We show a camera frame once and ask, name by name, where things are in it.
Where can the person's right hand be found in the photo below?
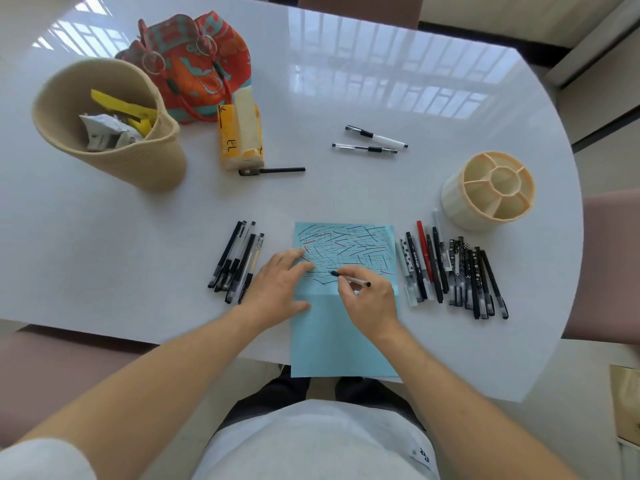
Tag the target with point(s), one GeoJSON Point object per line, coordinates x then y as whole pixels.
{"type": "Point", "coordinates": [375, 307]}

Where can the person's left hand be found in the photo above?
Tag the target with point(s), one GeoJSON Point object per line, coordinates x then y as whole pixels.
{"type": "Point", "coordinates": [270, 294]}

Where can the person's left thumb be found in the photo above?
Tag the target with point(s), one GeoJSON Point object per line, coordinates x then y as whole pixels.
{"type": "Point", "coordinates": [300, 306]}

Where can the person's left middle finger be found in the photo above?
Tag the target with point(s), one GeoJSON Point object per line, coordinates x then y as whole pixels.
{"type": "Point", "coordinates": [290, 254]}

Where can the person's right thumb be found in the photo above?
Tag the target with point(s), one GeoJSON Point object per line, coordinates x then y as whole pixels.
{"type": "Point", "coordinates": [346, 290]}

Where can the clear pen with black tip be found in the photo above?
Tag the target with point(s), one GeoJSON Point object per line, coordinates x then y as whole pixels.
{"type": "Point", "coordinates": [352, 279]}

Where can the light blue scribbled paper sheet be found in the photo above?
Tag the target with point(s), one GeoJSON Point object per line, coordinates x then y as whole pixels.
{"type": "Point", "coordinates": [345, 339]}

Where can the person's right forearm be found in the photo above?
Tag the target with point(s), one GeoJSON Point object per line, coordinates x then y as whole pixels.
{"type": "Point", "coordinates": [465, 414]}

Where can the person's left forearm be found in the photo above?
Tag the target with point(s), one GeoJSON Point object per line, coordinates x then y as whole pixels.
{"type": "Point", "coordinates": [140, 384]}

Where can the row of black gel pens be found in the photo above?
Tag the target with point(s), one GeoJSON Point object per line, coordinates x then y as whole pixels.
{"type": "Point", "coordinates": [235, 262]}

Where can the slim black pen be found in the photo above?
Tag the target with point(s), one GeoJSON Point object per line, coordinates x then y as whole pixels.
{"type": "Point", "coordinates": [272, 170]}

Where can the red pen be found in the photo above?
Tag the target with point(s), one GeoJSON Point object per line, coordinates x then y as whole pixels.
{"type": "Point", "coordinates": [424, 252]}

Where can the person's dark trousers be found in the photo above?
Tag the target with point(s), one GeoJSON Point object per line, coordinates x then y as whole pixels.
{"type": "Point", "coordinates": [370, 394]}

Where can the row of patterned black pens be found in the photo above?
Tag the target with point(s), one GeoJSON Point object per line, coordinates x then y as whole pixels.
{"type": "Point", "coordinates": [467, 279]}

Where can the clear pen with black cap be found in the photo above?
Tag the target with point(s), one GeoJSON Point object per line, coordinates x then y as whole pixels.
{"type": "Point", "coordinates": [365, 148]}
{"type": "Point", "coordinates": [377, 137]}

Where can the yellow tissue packet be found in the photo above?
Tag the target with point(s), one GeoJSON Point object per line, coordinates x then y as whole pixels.
{"type": "Point", "coordinates": [240, 134]}

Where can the person's white shirt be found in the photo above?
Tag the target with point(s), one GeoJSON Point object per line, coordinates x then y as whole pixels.
{"type": "Point", "coordinates": [310, 444]}

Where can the cream divided pen holder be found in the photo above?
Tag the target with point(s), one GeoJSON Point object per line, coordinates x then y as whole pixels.
{"type": "Point", "coordinates": [480, 199]}

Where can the beige woven basket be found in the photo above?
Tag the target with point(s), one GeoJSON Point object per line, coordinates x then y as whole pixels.
{"type": "Point", "coordinates": [145, 159]}

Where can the orange teal patterned bag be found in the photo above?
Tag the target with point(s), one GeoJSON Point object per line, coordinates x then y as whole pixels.
{"type": "Point", "coordinates": [200, 69]}

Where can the yellow paper scrap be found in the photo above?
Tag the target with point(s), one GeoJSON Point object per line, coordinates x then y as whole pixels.
{"type": "Point", "coordinates": [125, 109]}

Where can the crumpled white wrapper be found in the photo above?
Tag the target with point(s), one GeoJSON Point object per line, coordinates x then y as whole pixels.
{"type": "Point", "coordinates": [102, 132]}

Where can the pink upholstered chair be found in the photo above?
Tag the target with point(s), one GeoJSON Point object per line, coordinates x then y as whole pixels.
{"type": "Point", "coordinates": [362, 9]}
{"type": "Point", "coordinates": [607, 264]}

